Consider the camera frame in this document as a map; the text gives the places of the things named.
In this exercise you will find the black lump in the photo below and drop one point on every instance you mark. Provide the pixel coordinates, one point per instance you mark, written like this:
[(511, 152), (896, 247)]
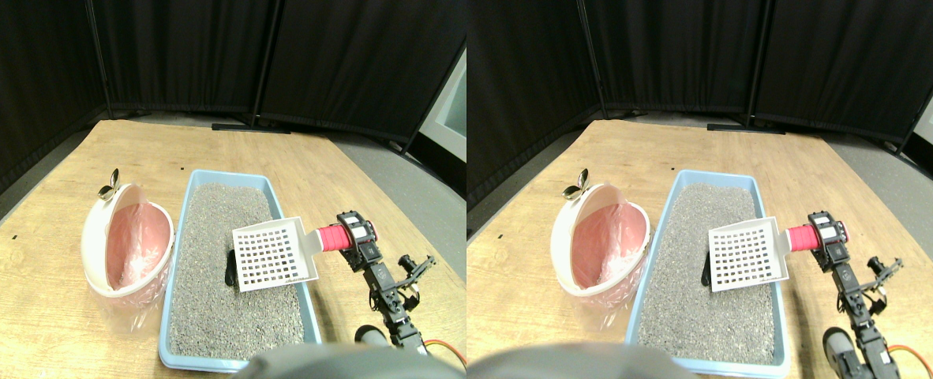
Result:
[(706, 272), (230, 272)]

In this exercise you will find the white bin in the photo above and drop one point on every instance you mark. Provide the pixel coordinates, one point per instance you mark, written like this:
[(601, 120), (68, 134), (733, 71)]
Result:
[(565, 245), (95, 245)]

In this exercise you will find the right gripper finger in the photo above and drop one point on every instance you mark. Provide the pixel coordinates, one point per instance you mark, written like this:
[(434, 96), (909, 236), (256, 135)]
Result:
[(816, 219), (344, 219)]

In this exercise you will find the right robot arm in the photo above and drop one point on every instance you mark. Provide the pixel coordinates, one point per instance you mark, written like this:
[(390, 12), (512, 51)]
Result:
[(389, 304), (861, 308)]

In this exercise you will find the blue litter tray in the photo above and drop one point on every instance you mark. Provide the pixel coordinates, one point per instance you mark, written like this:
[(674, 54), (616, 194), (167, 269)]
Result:
[(672, 324), (206, 324)]

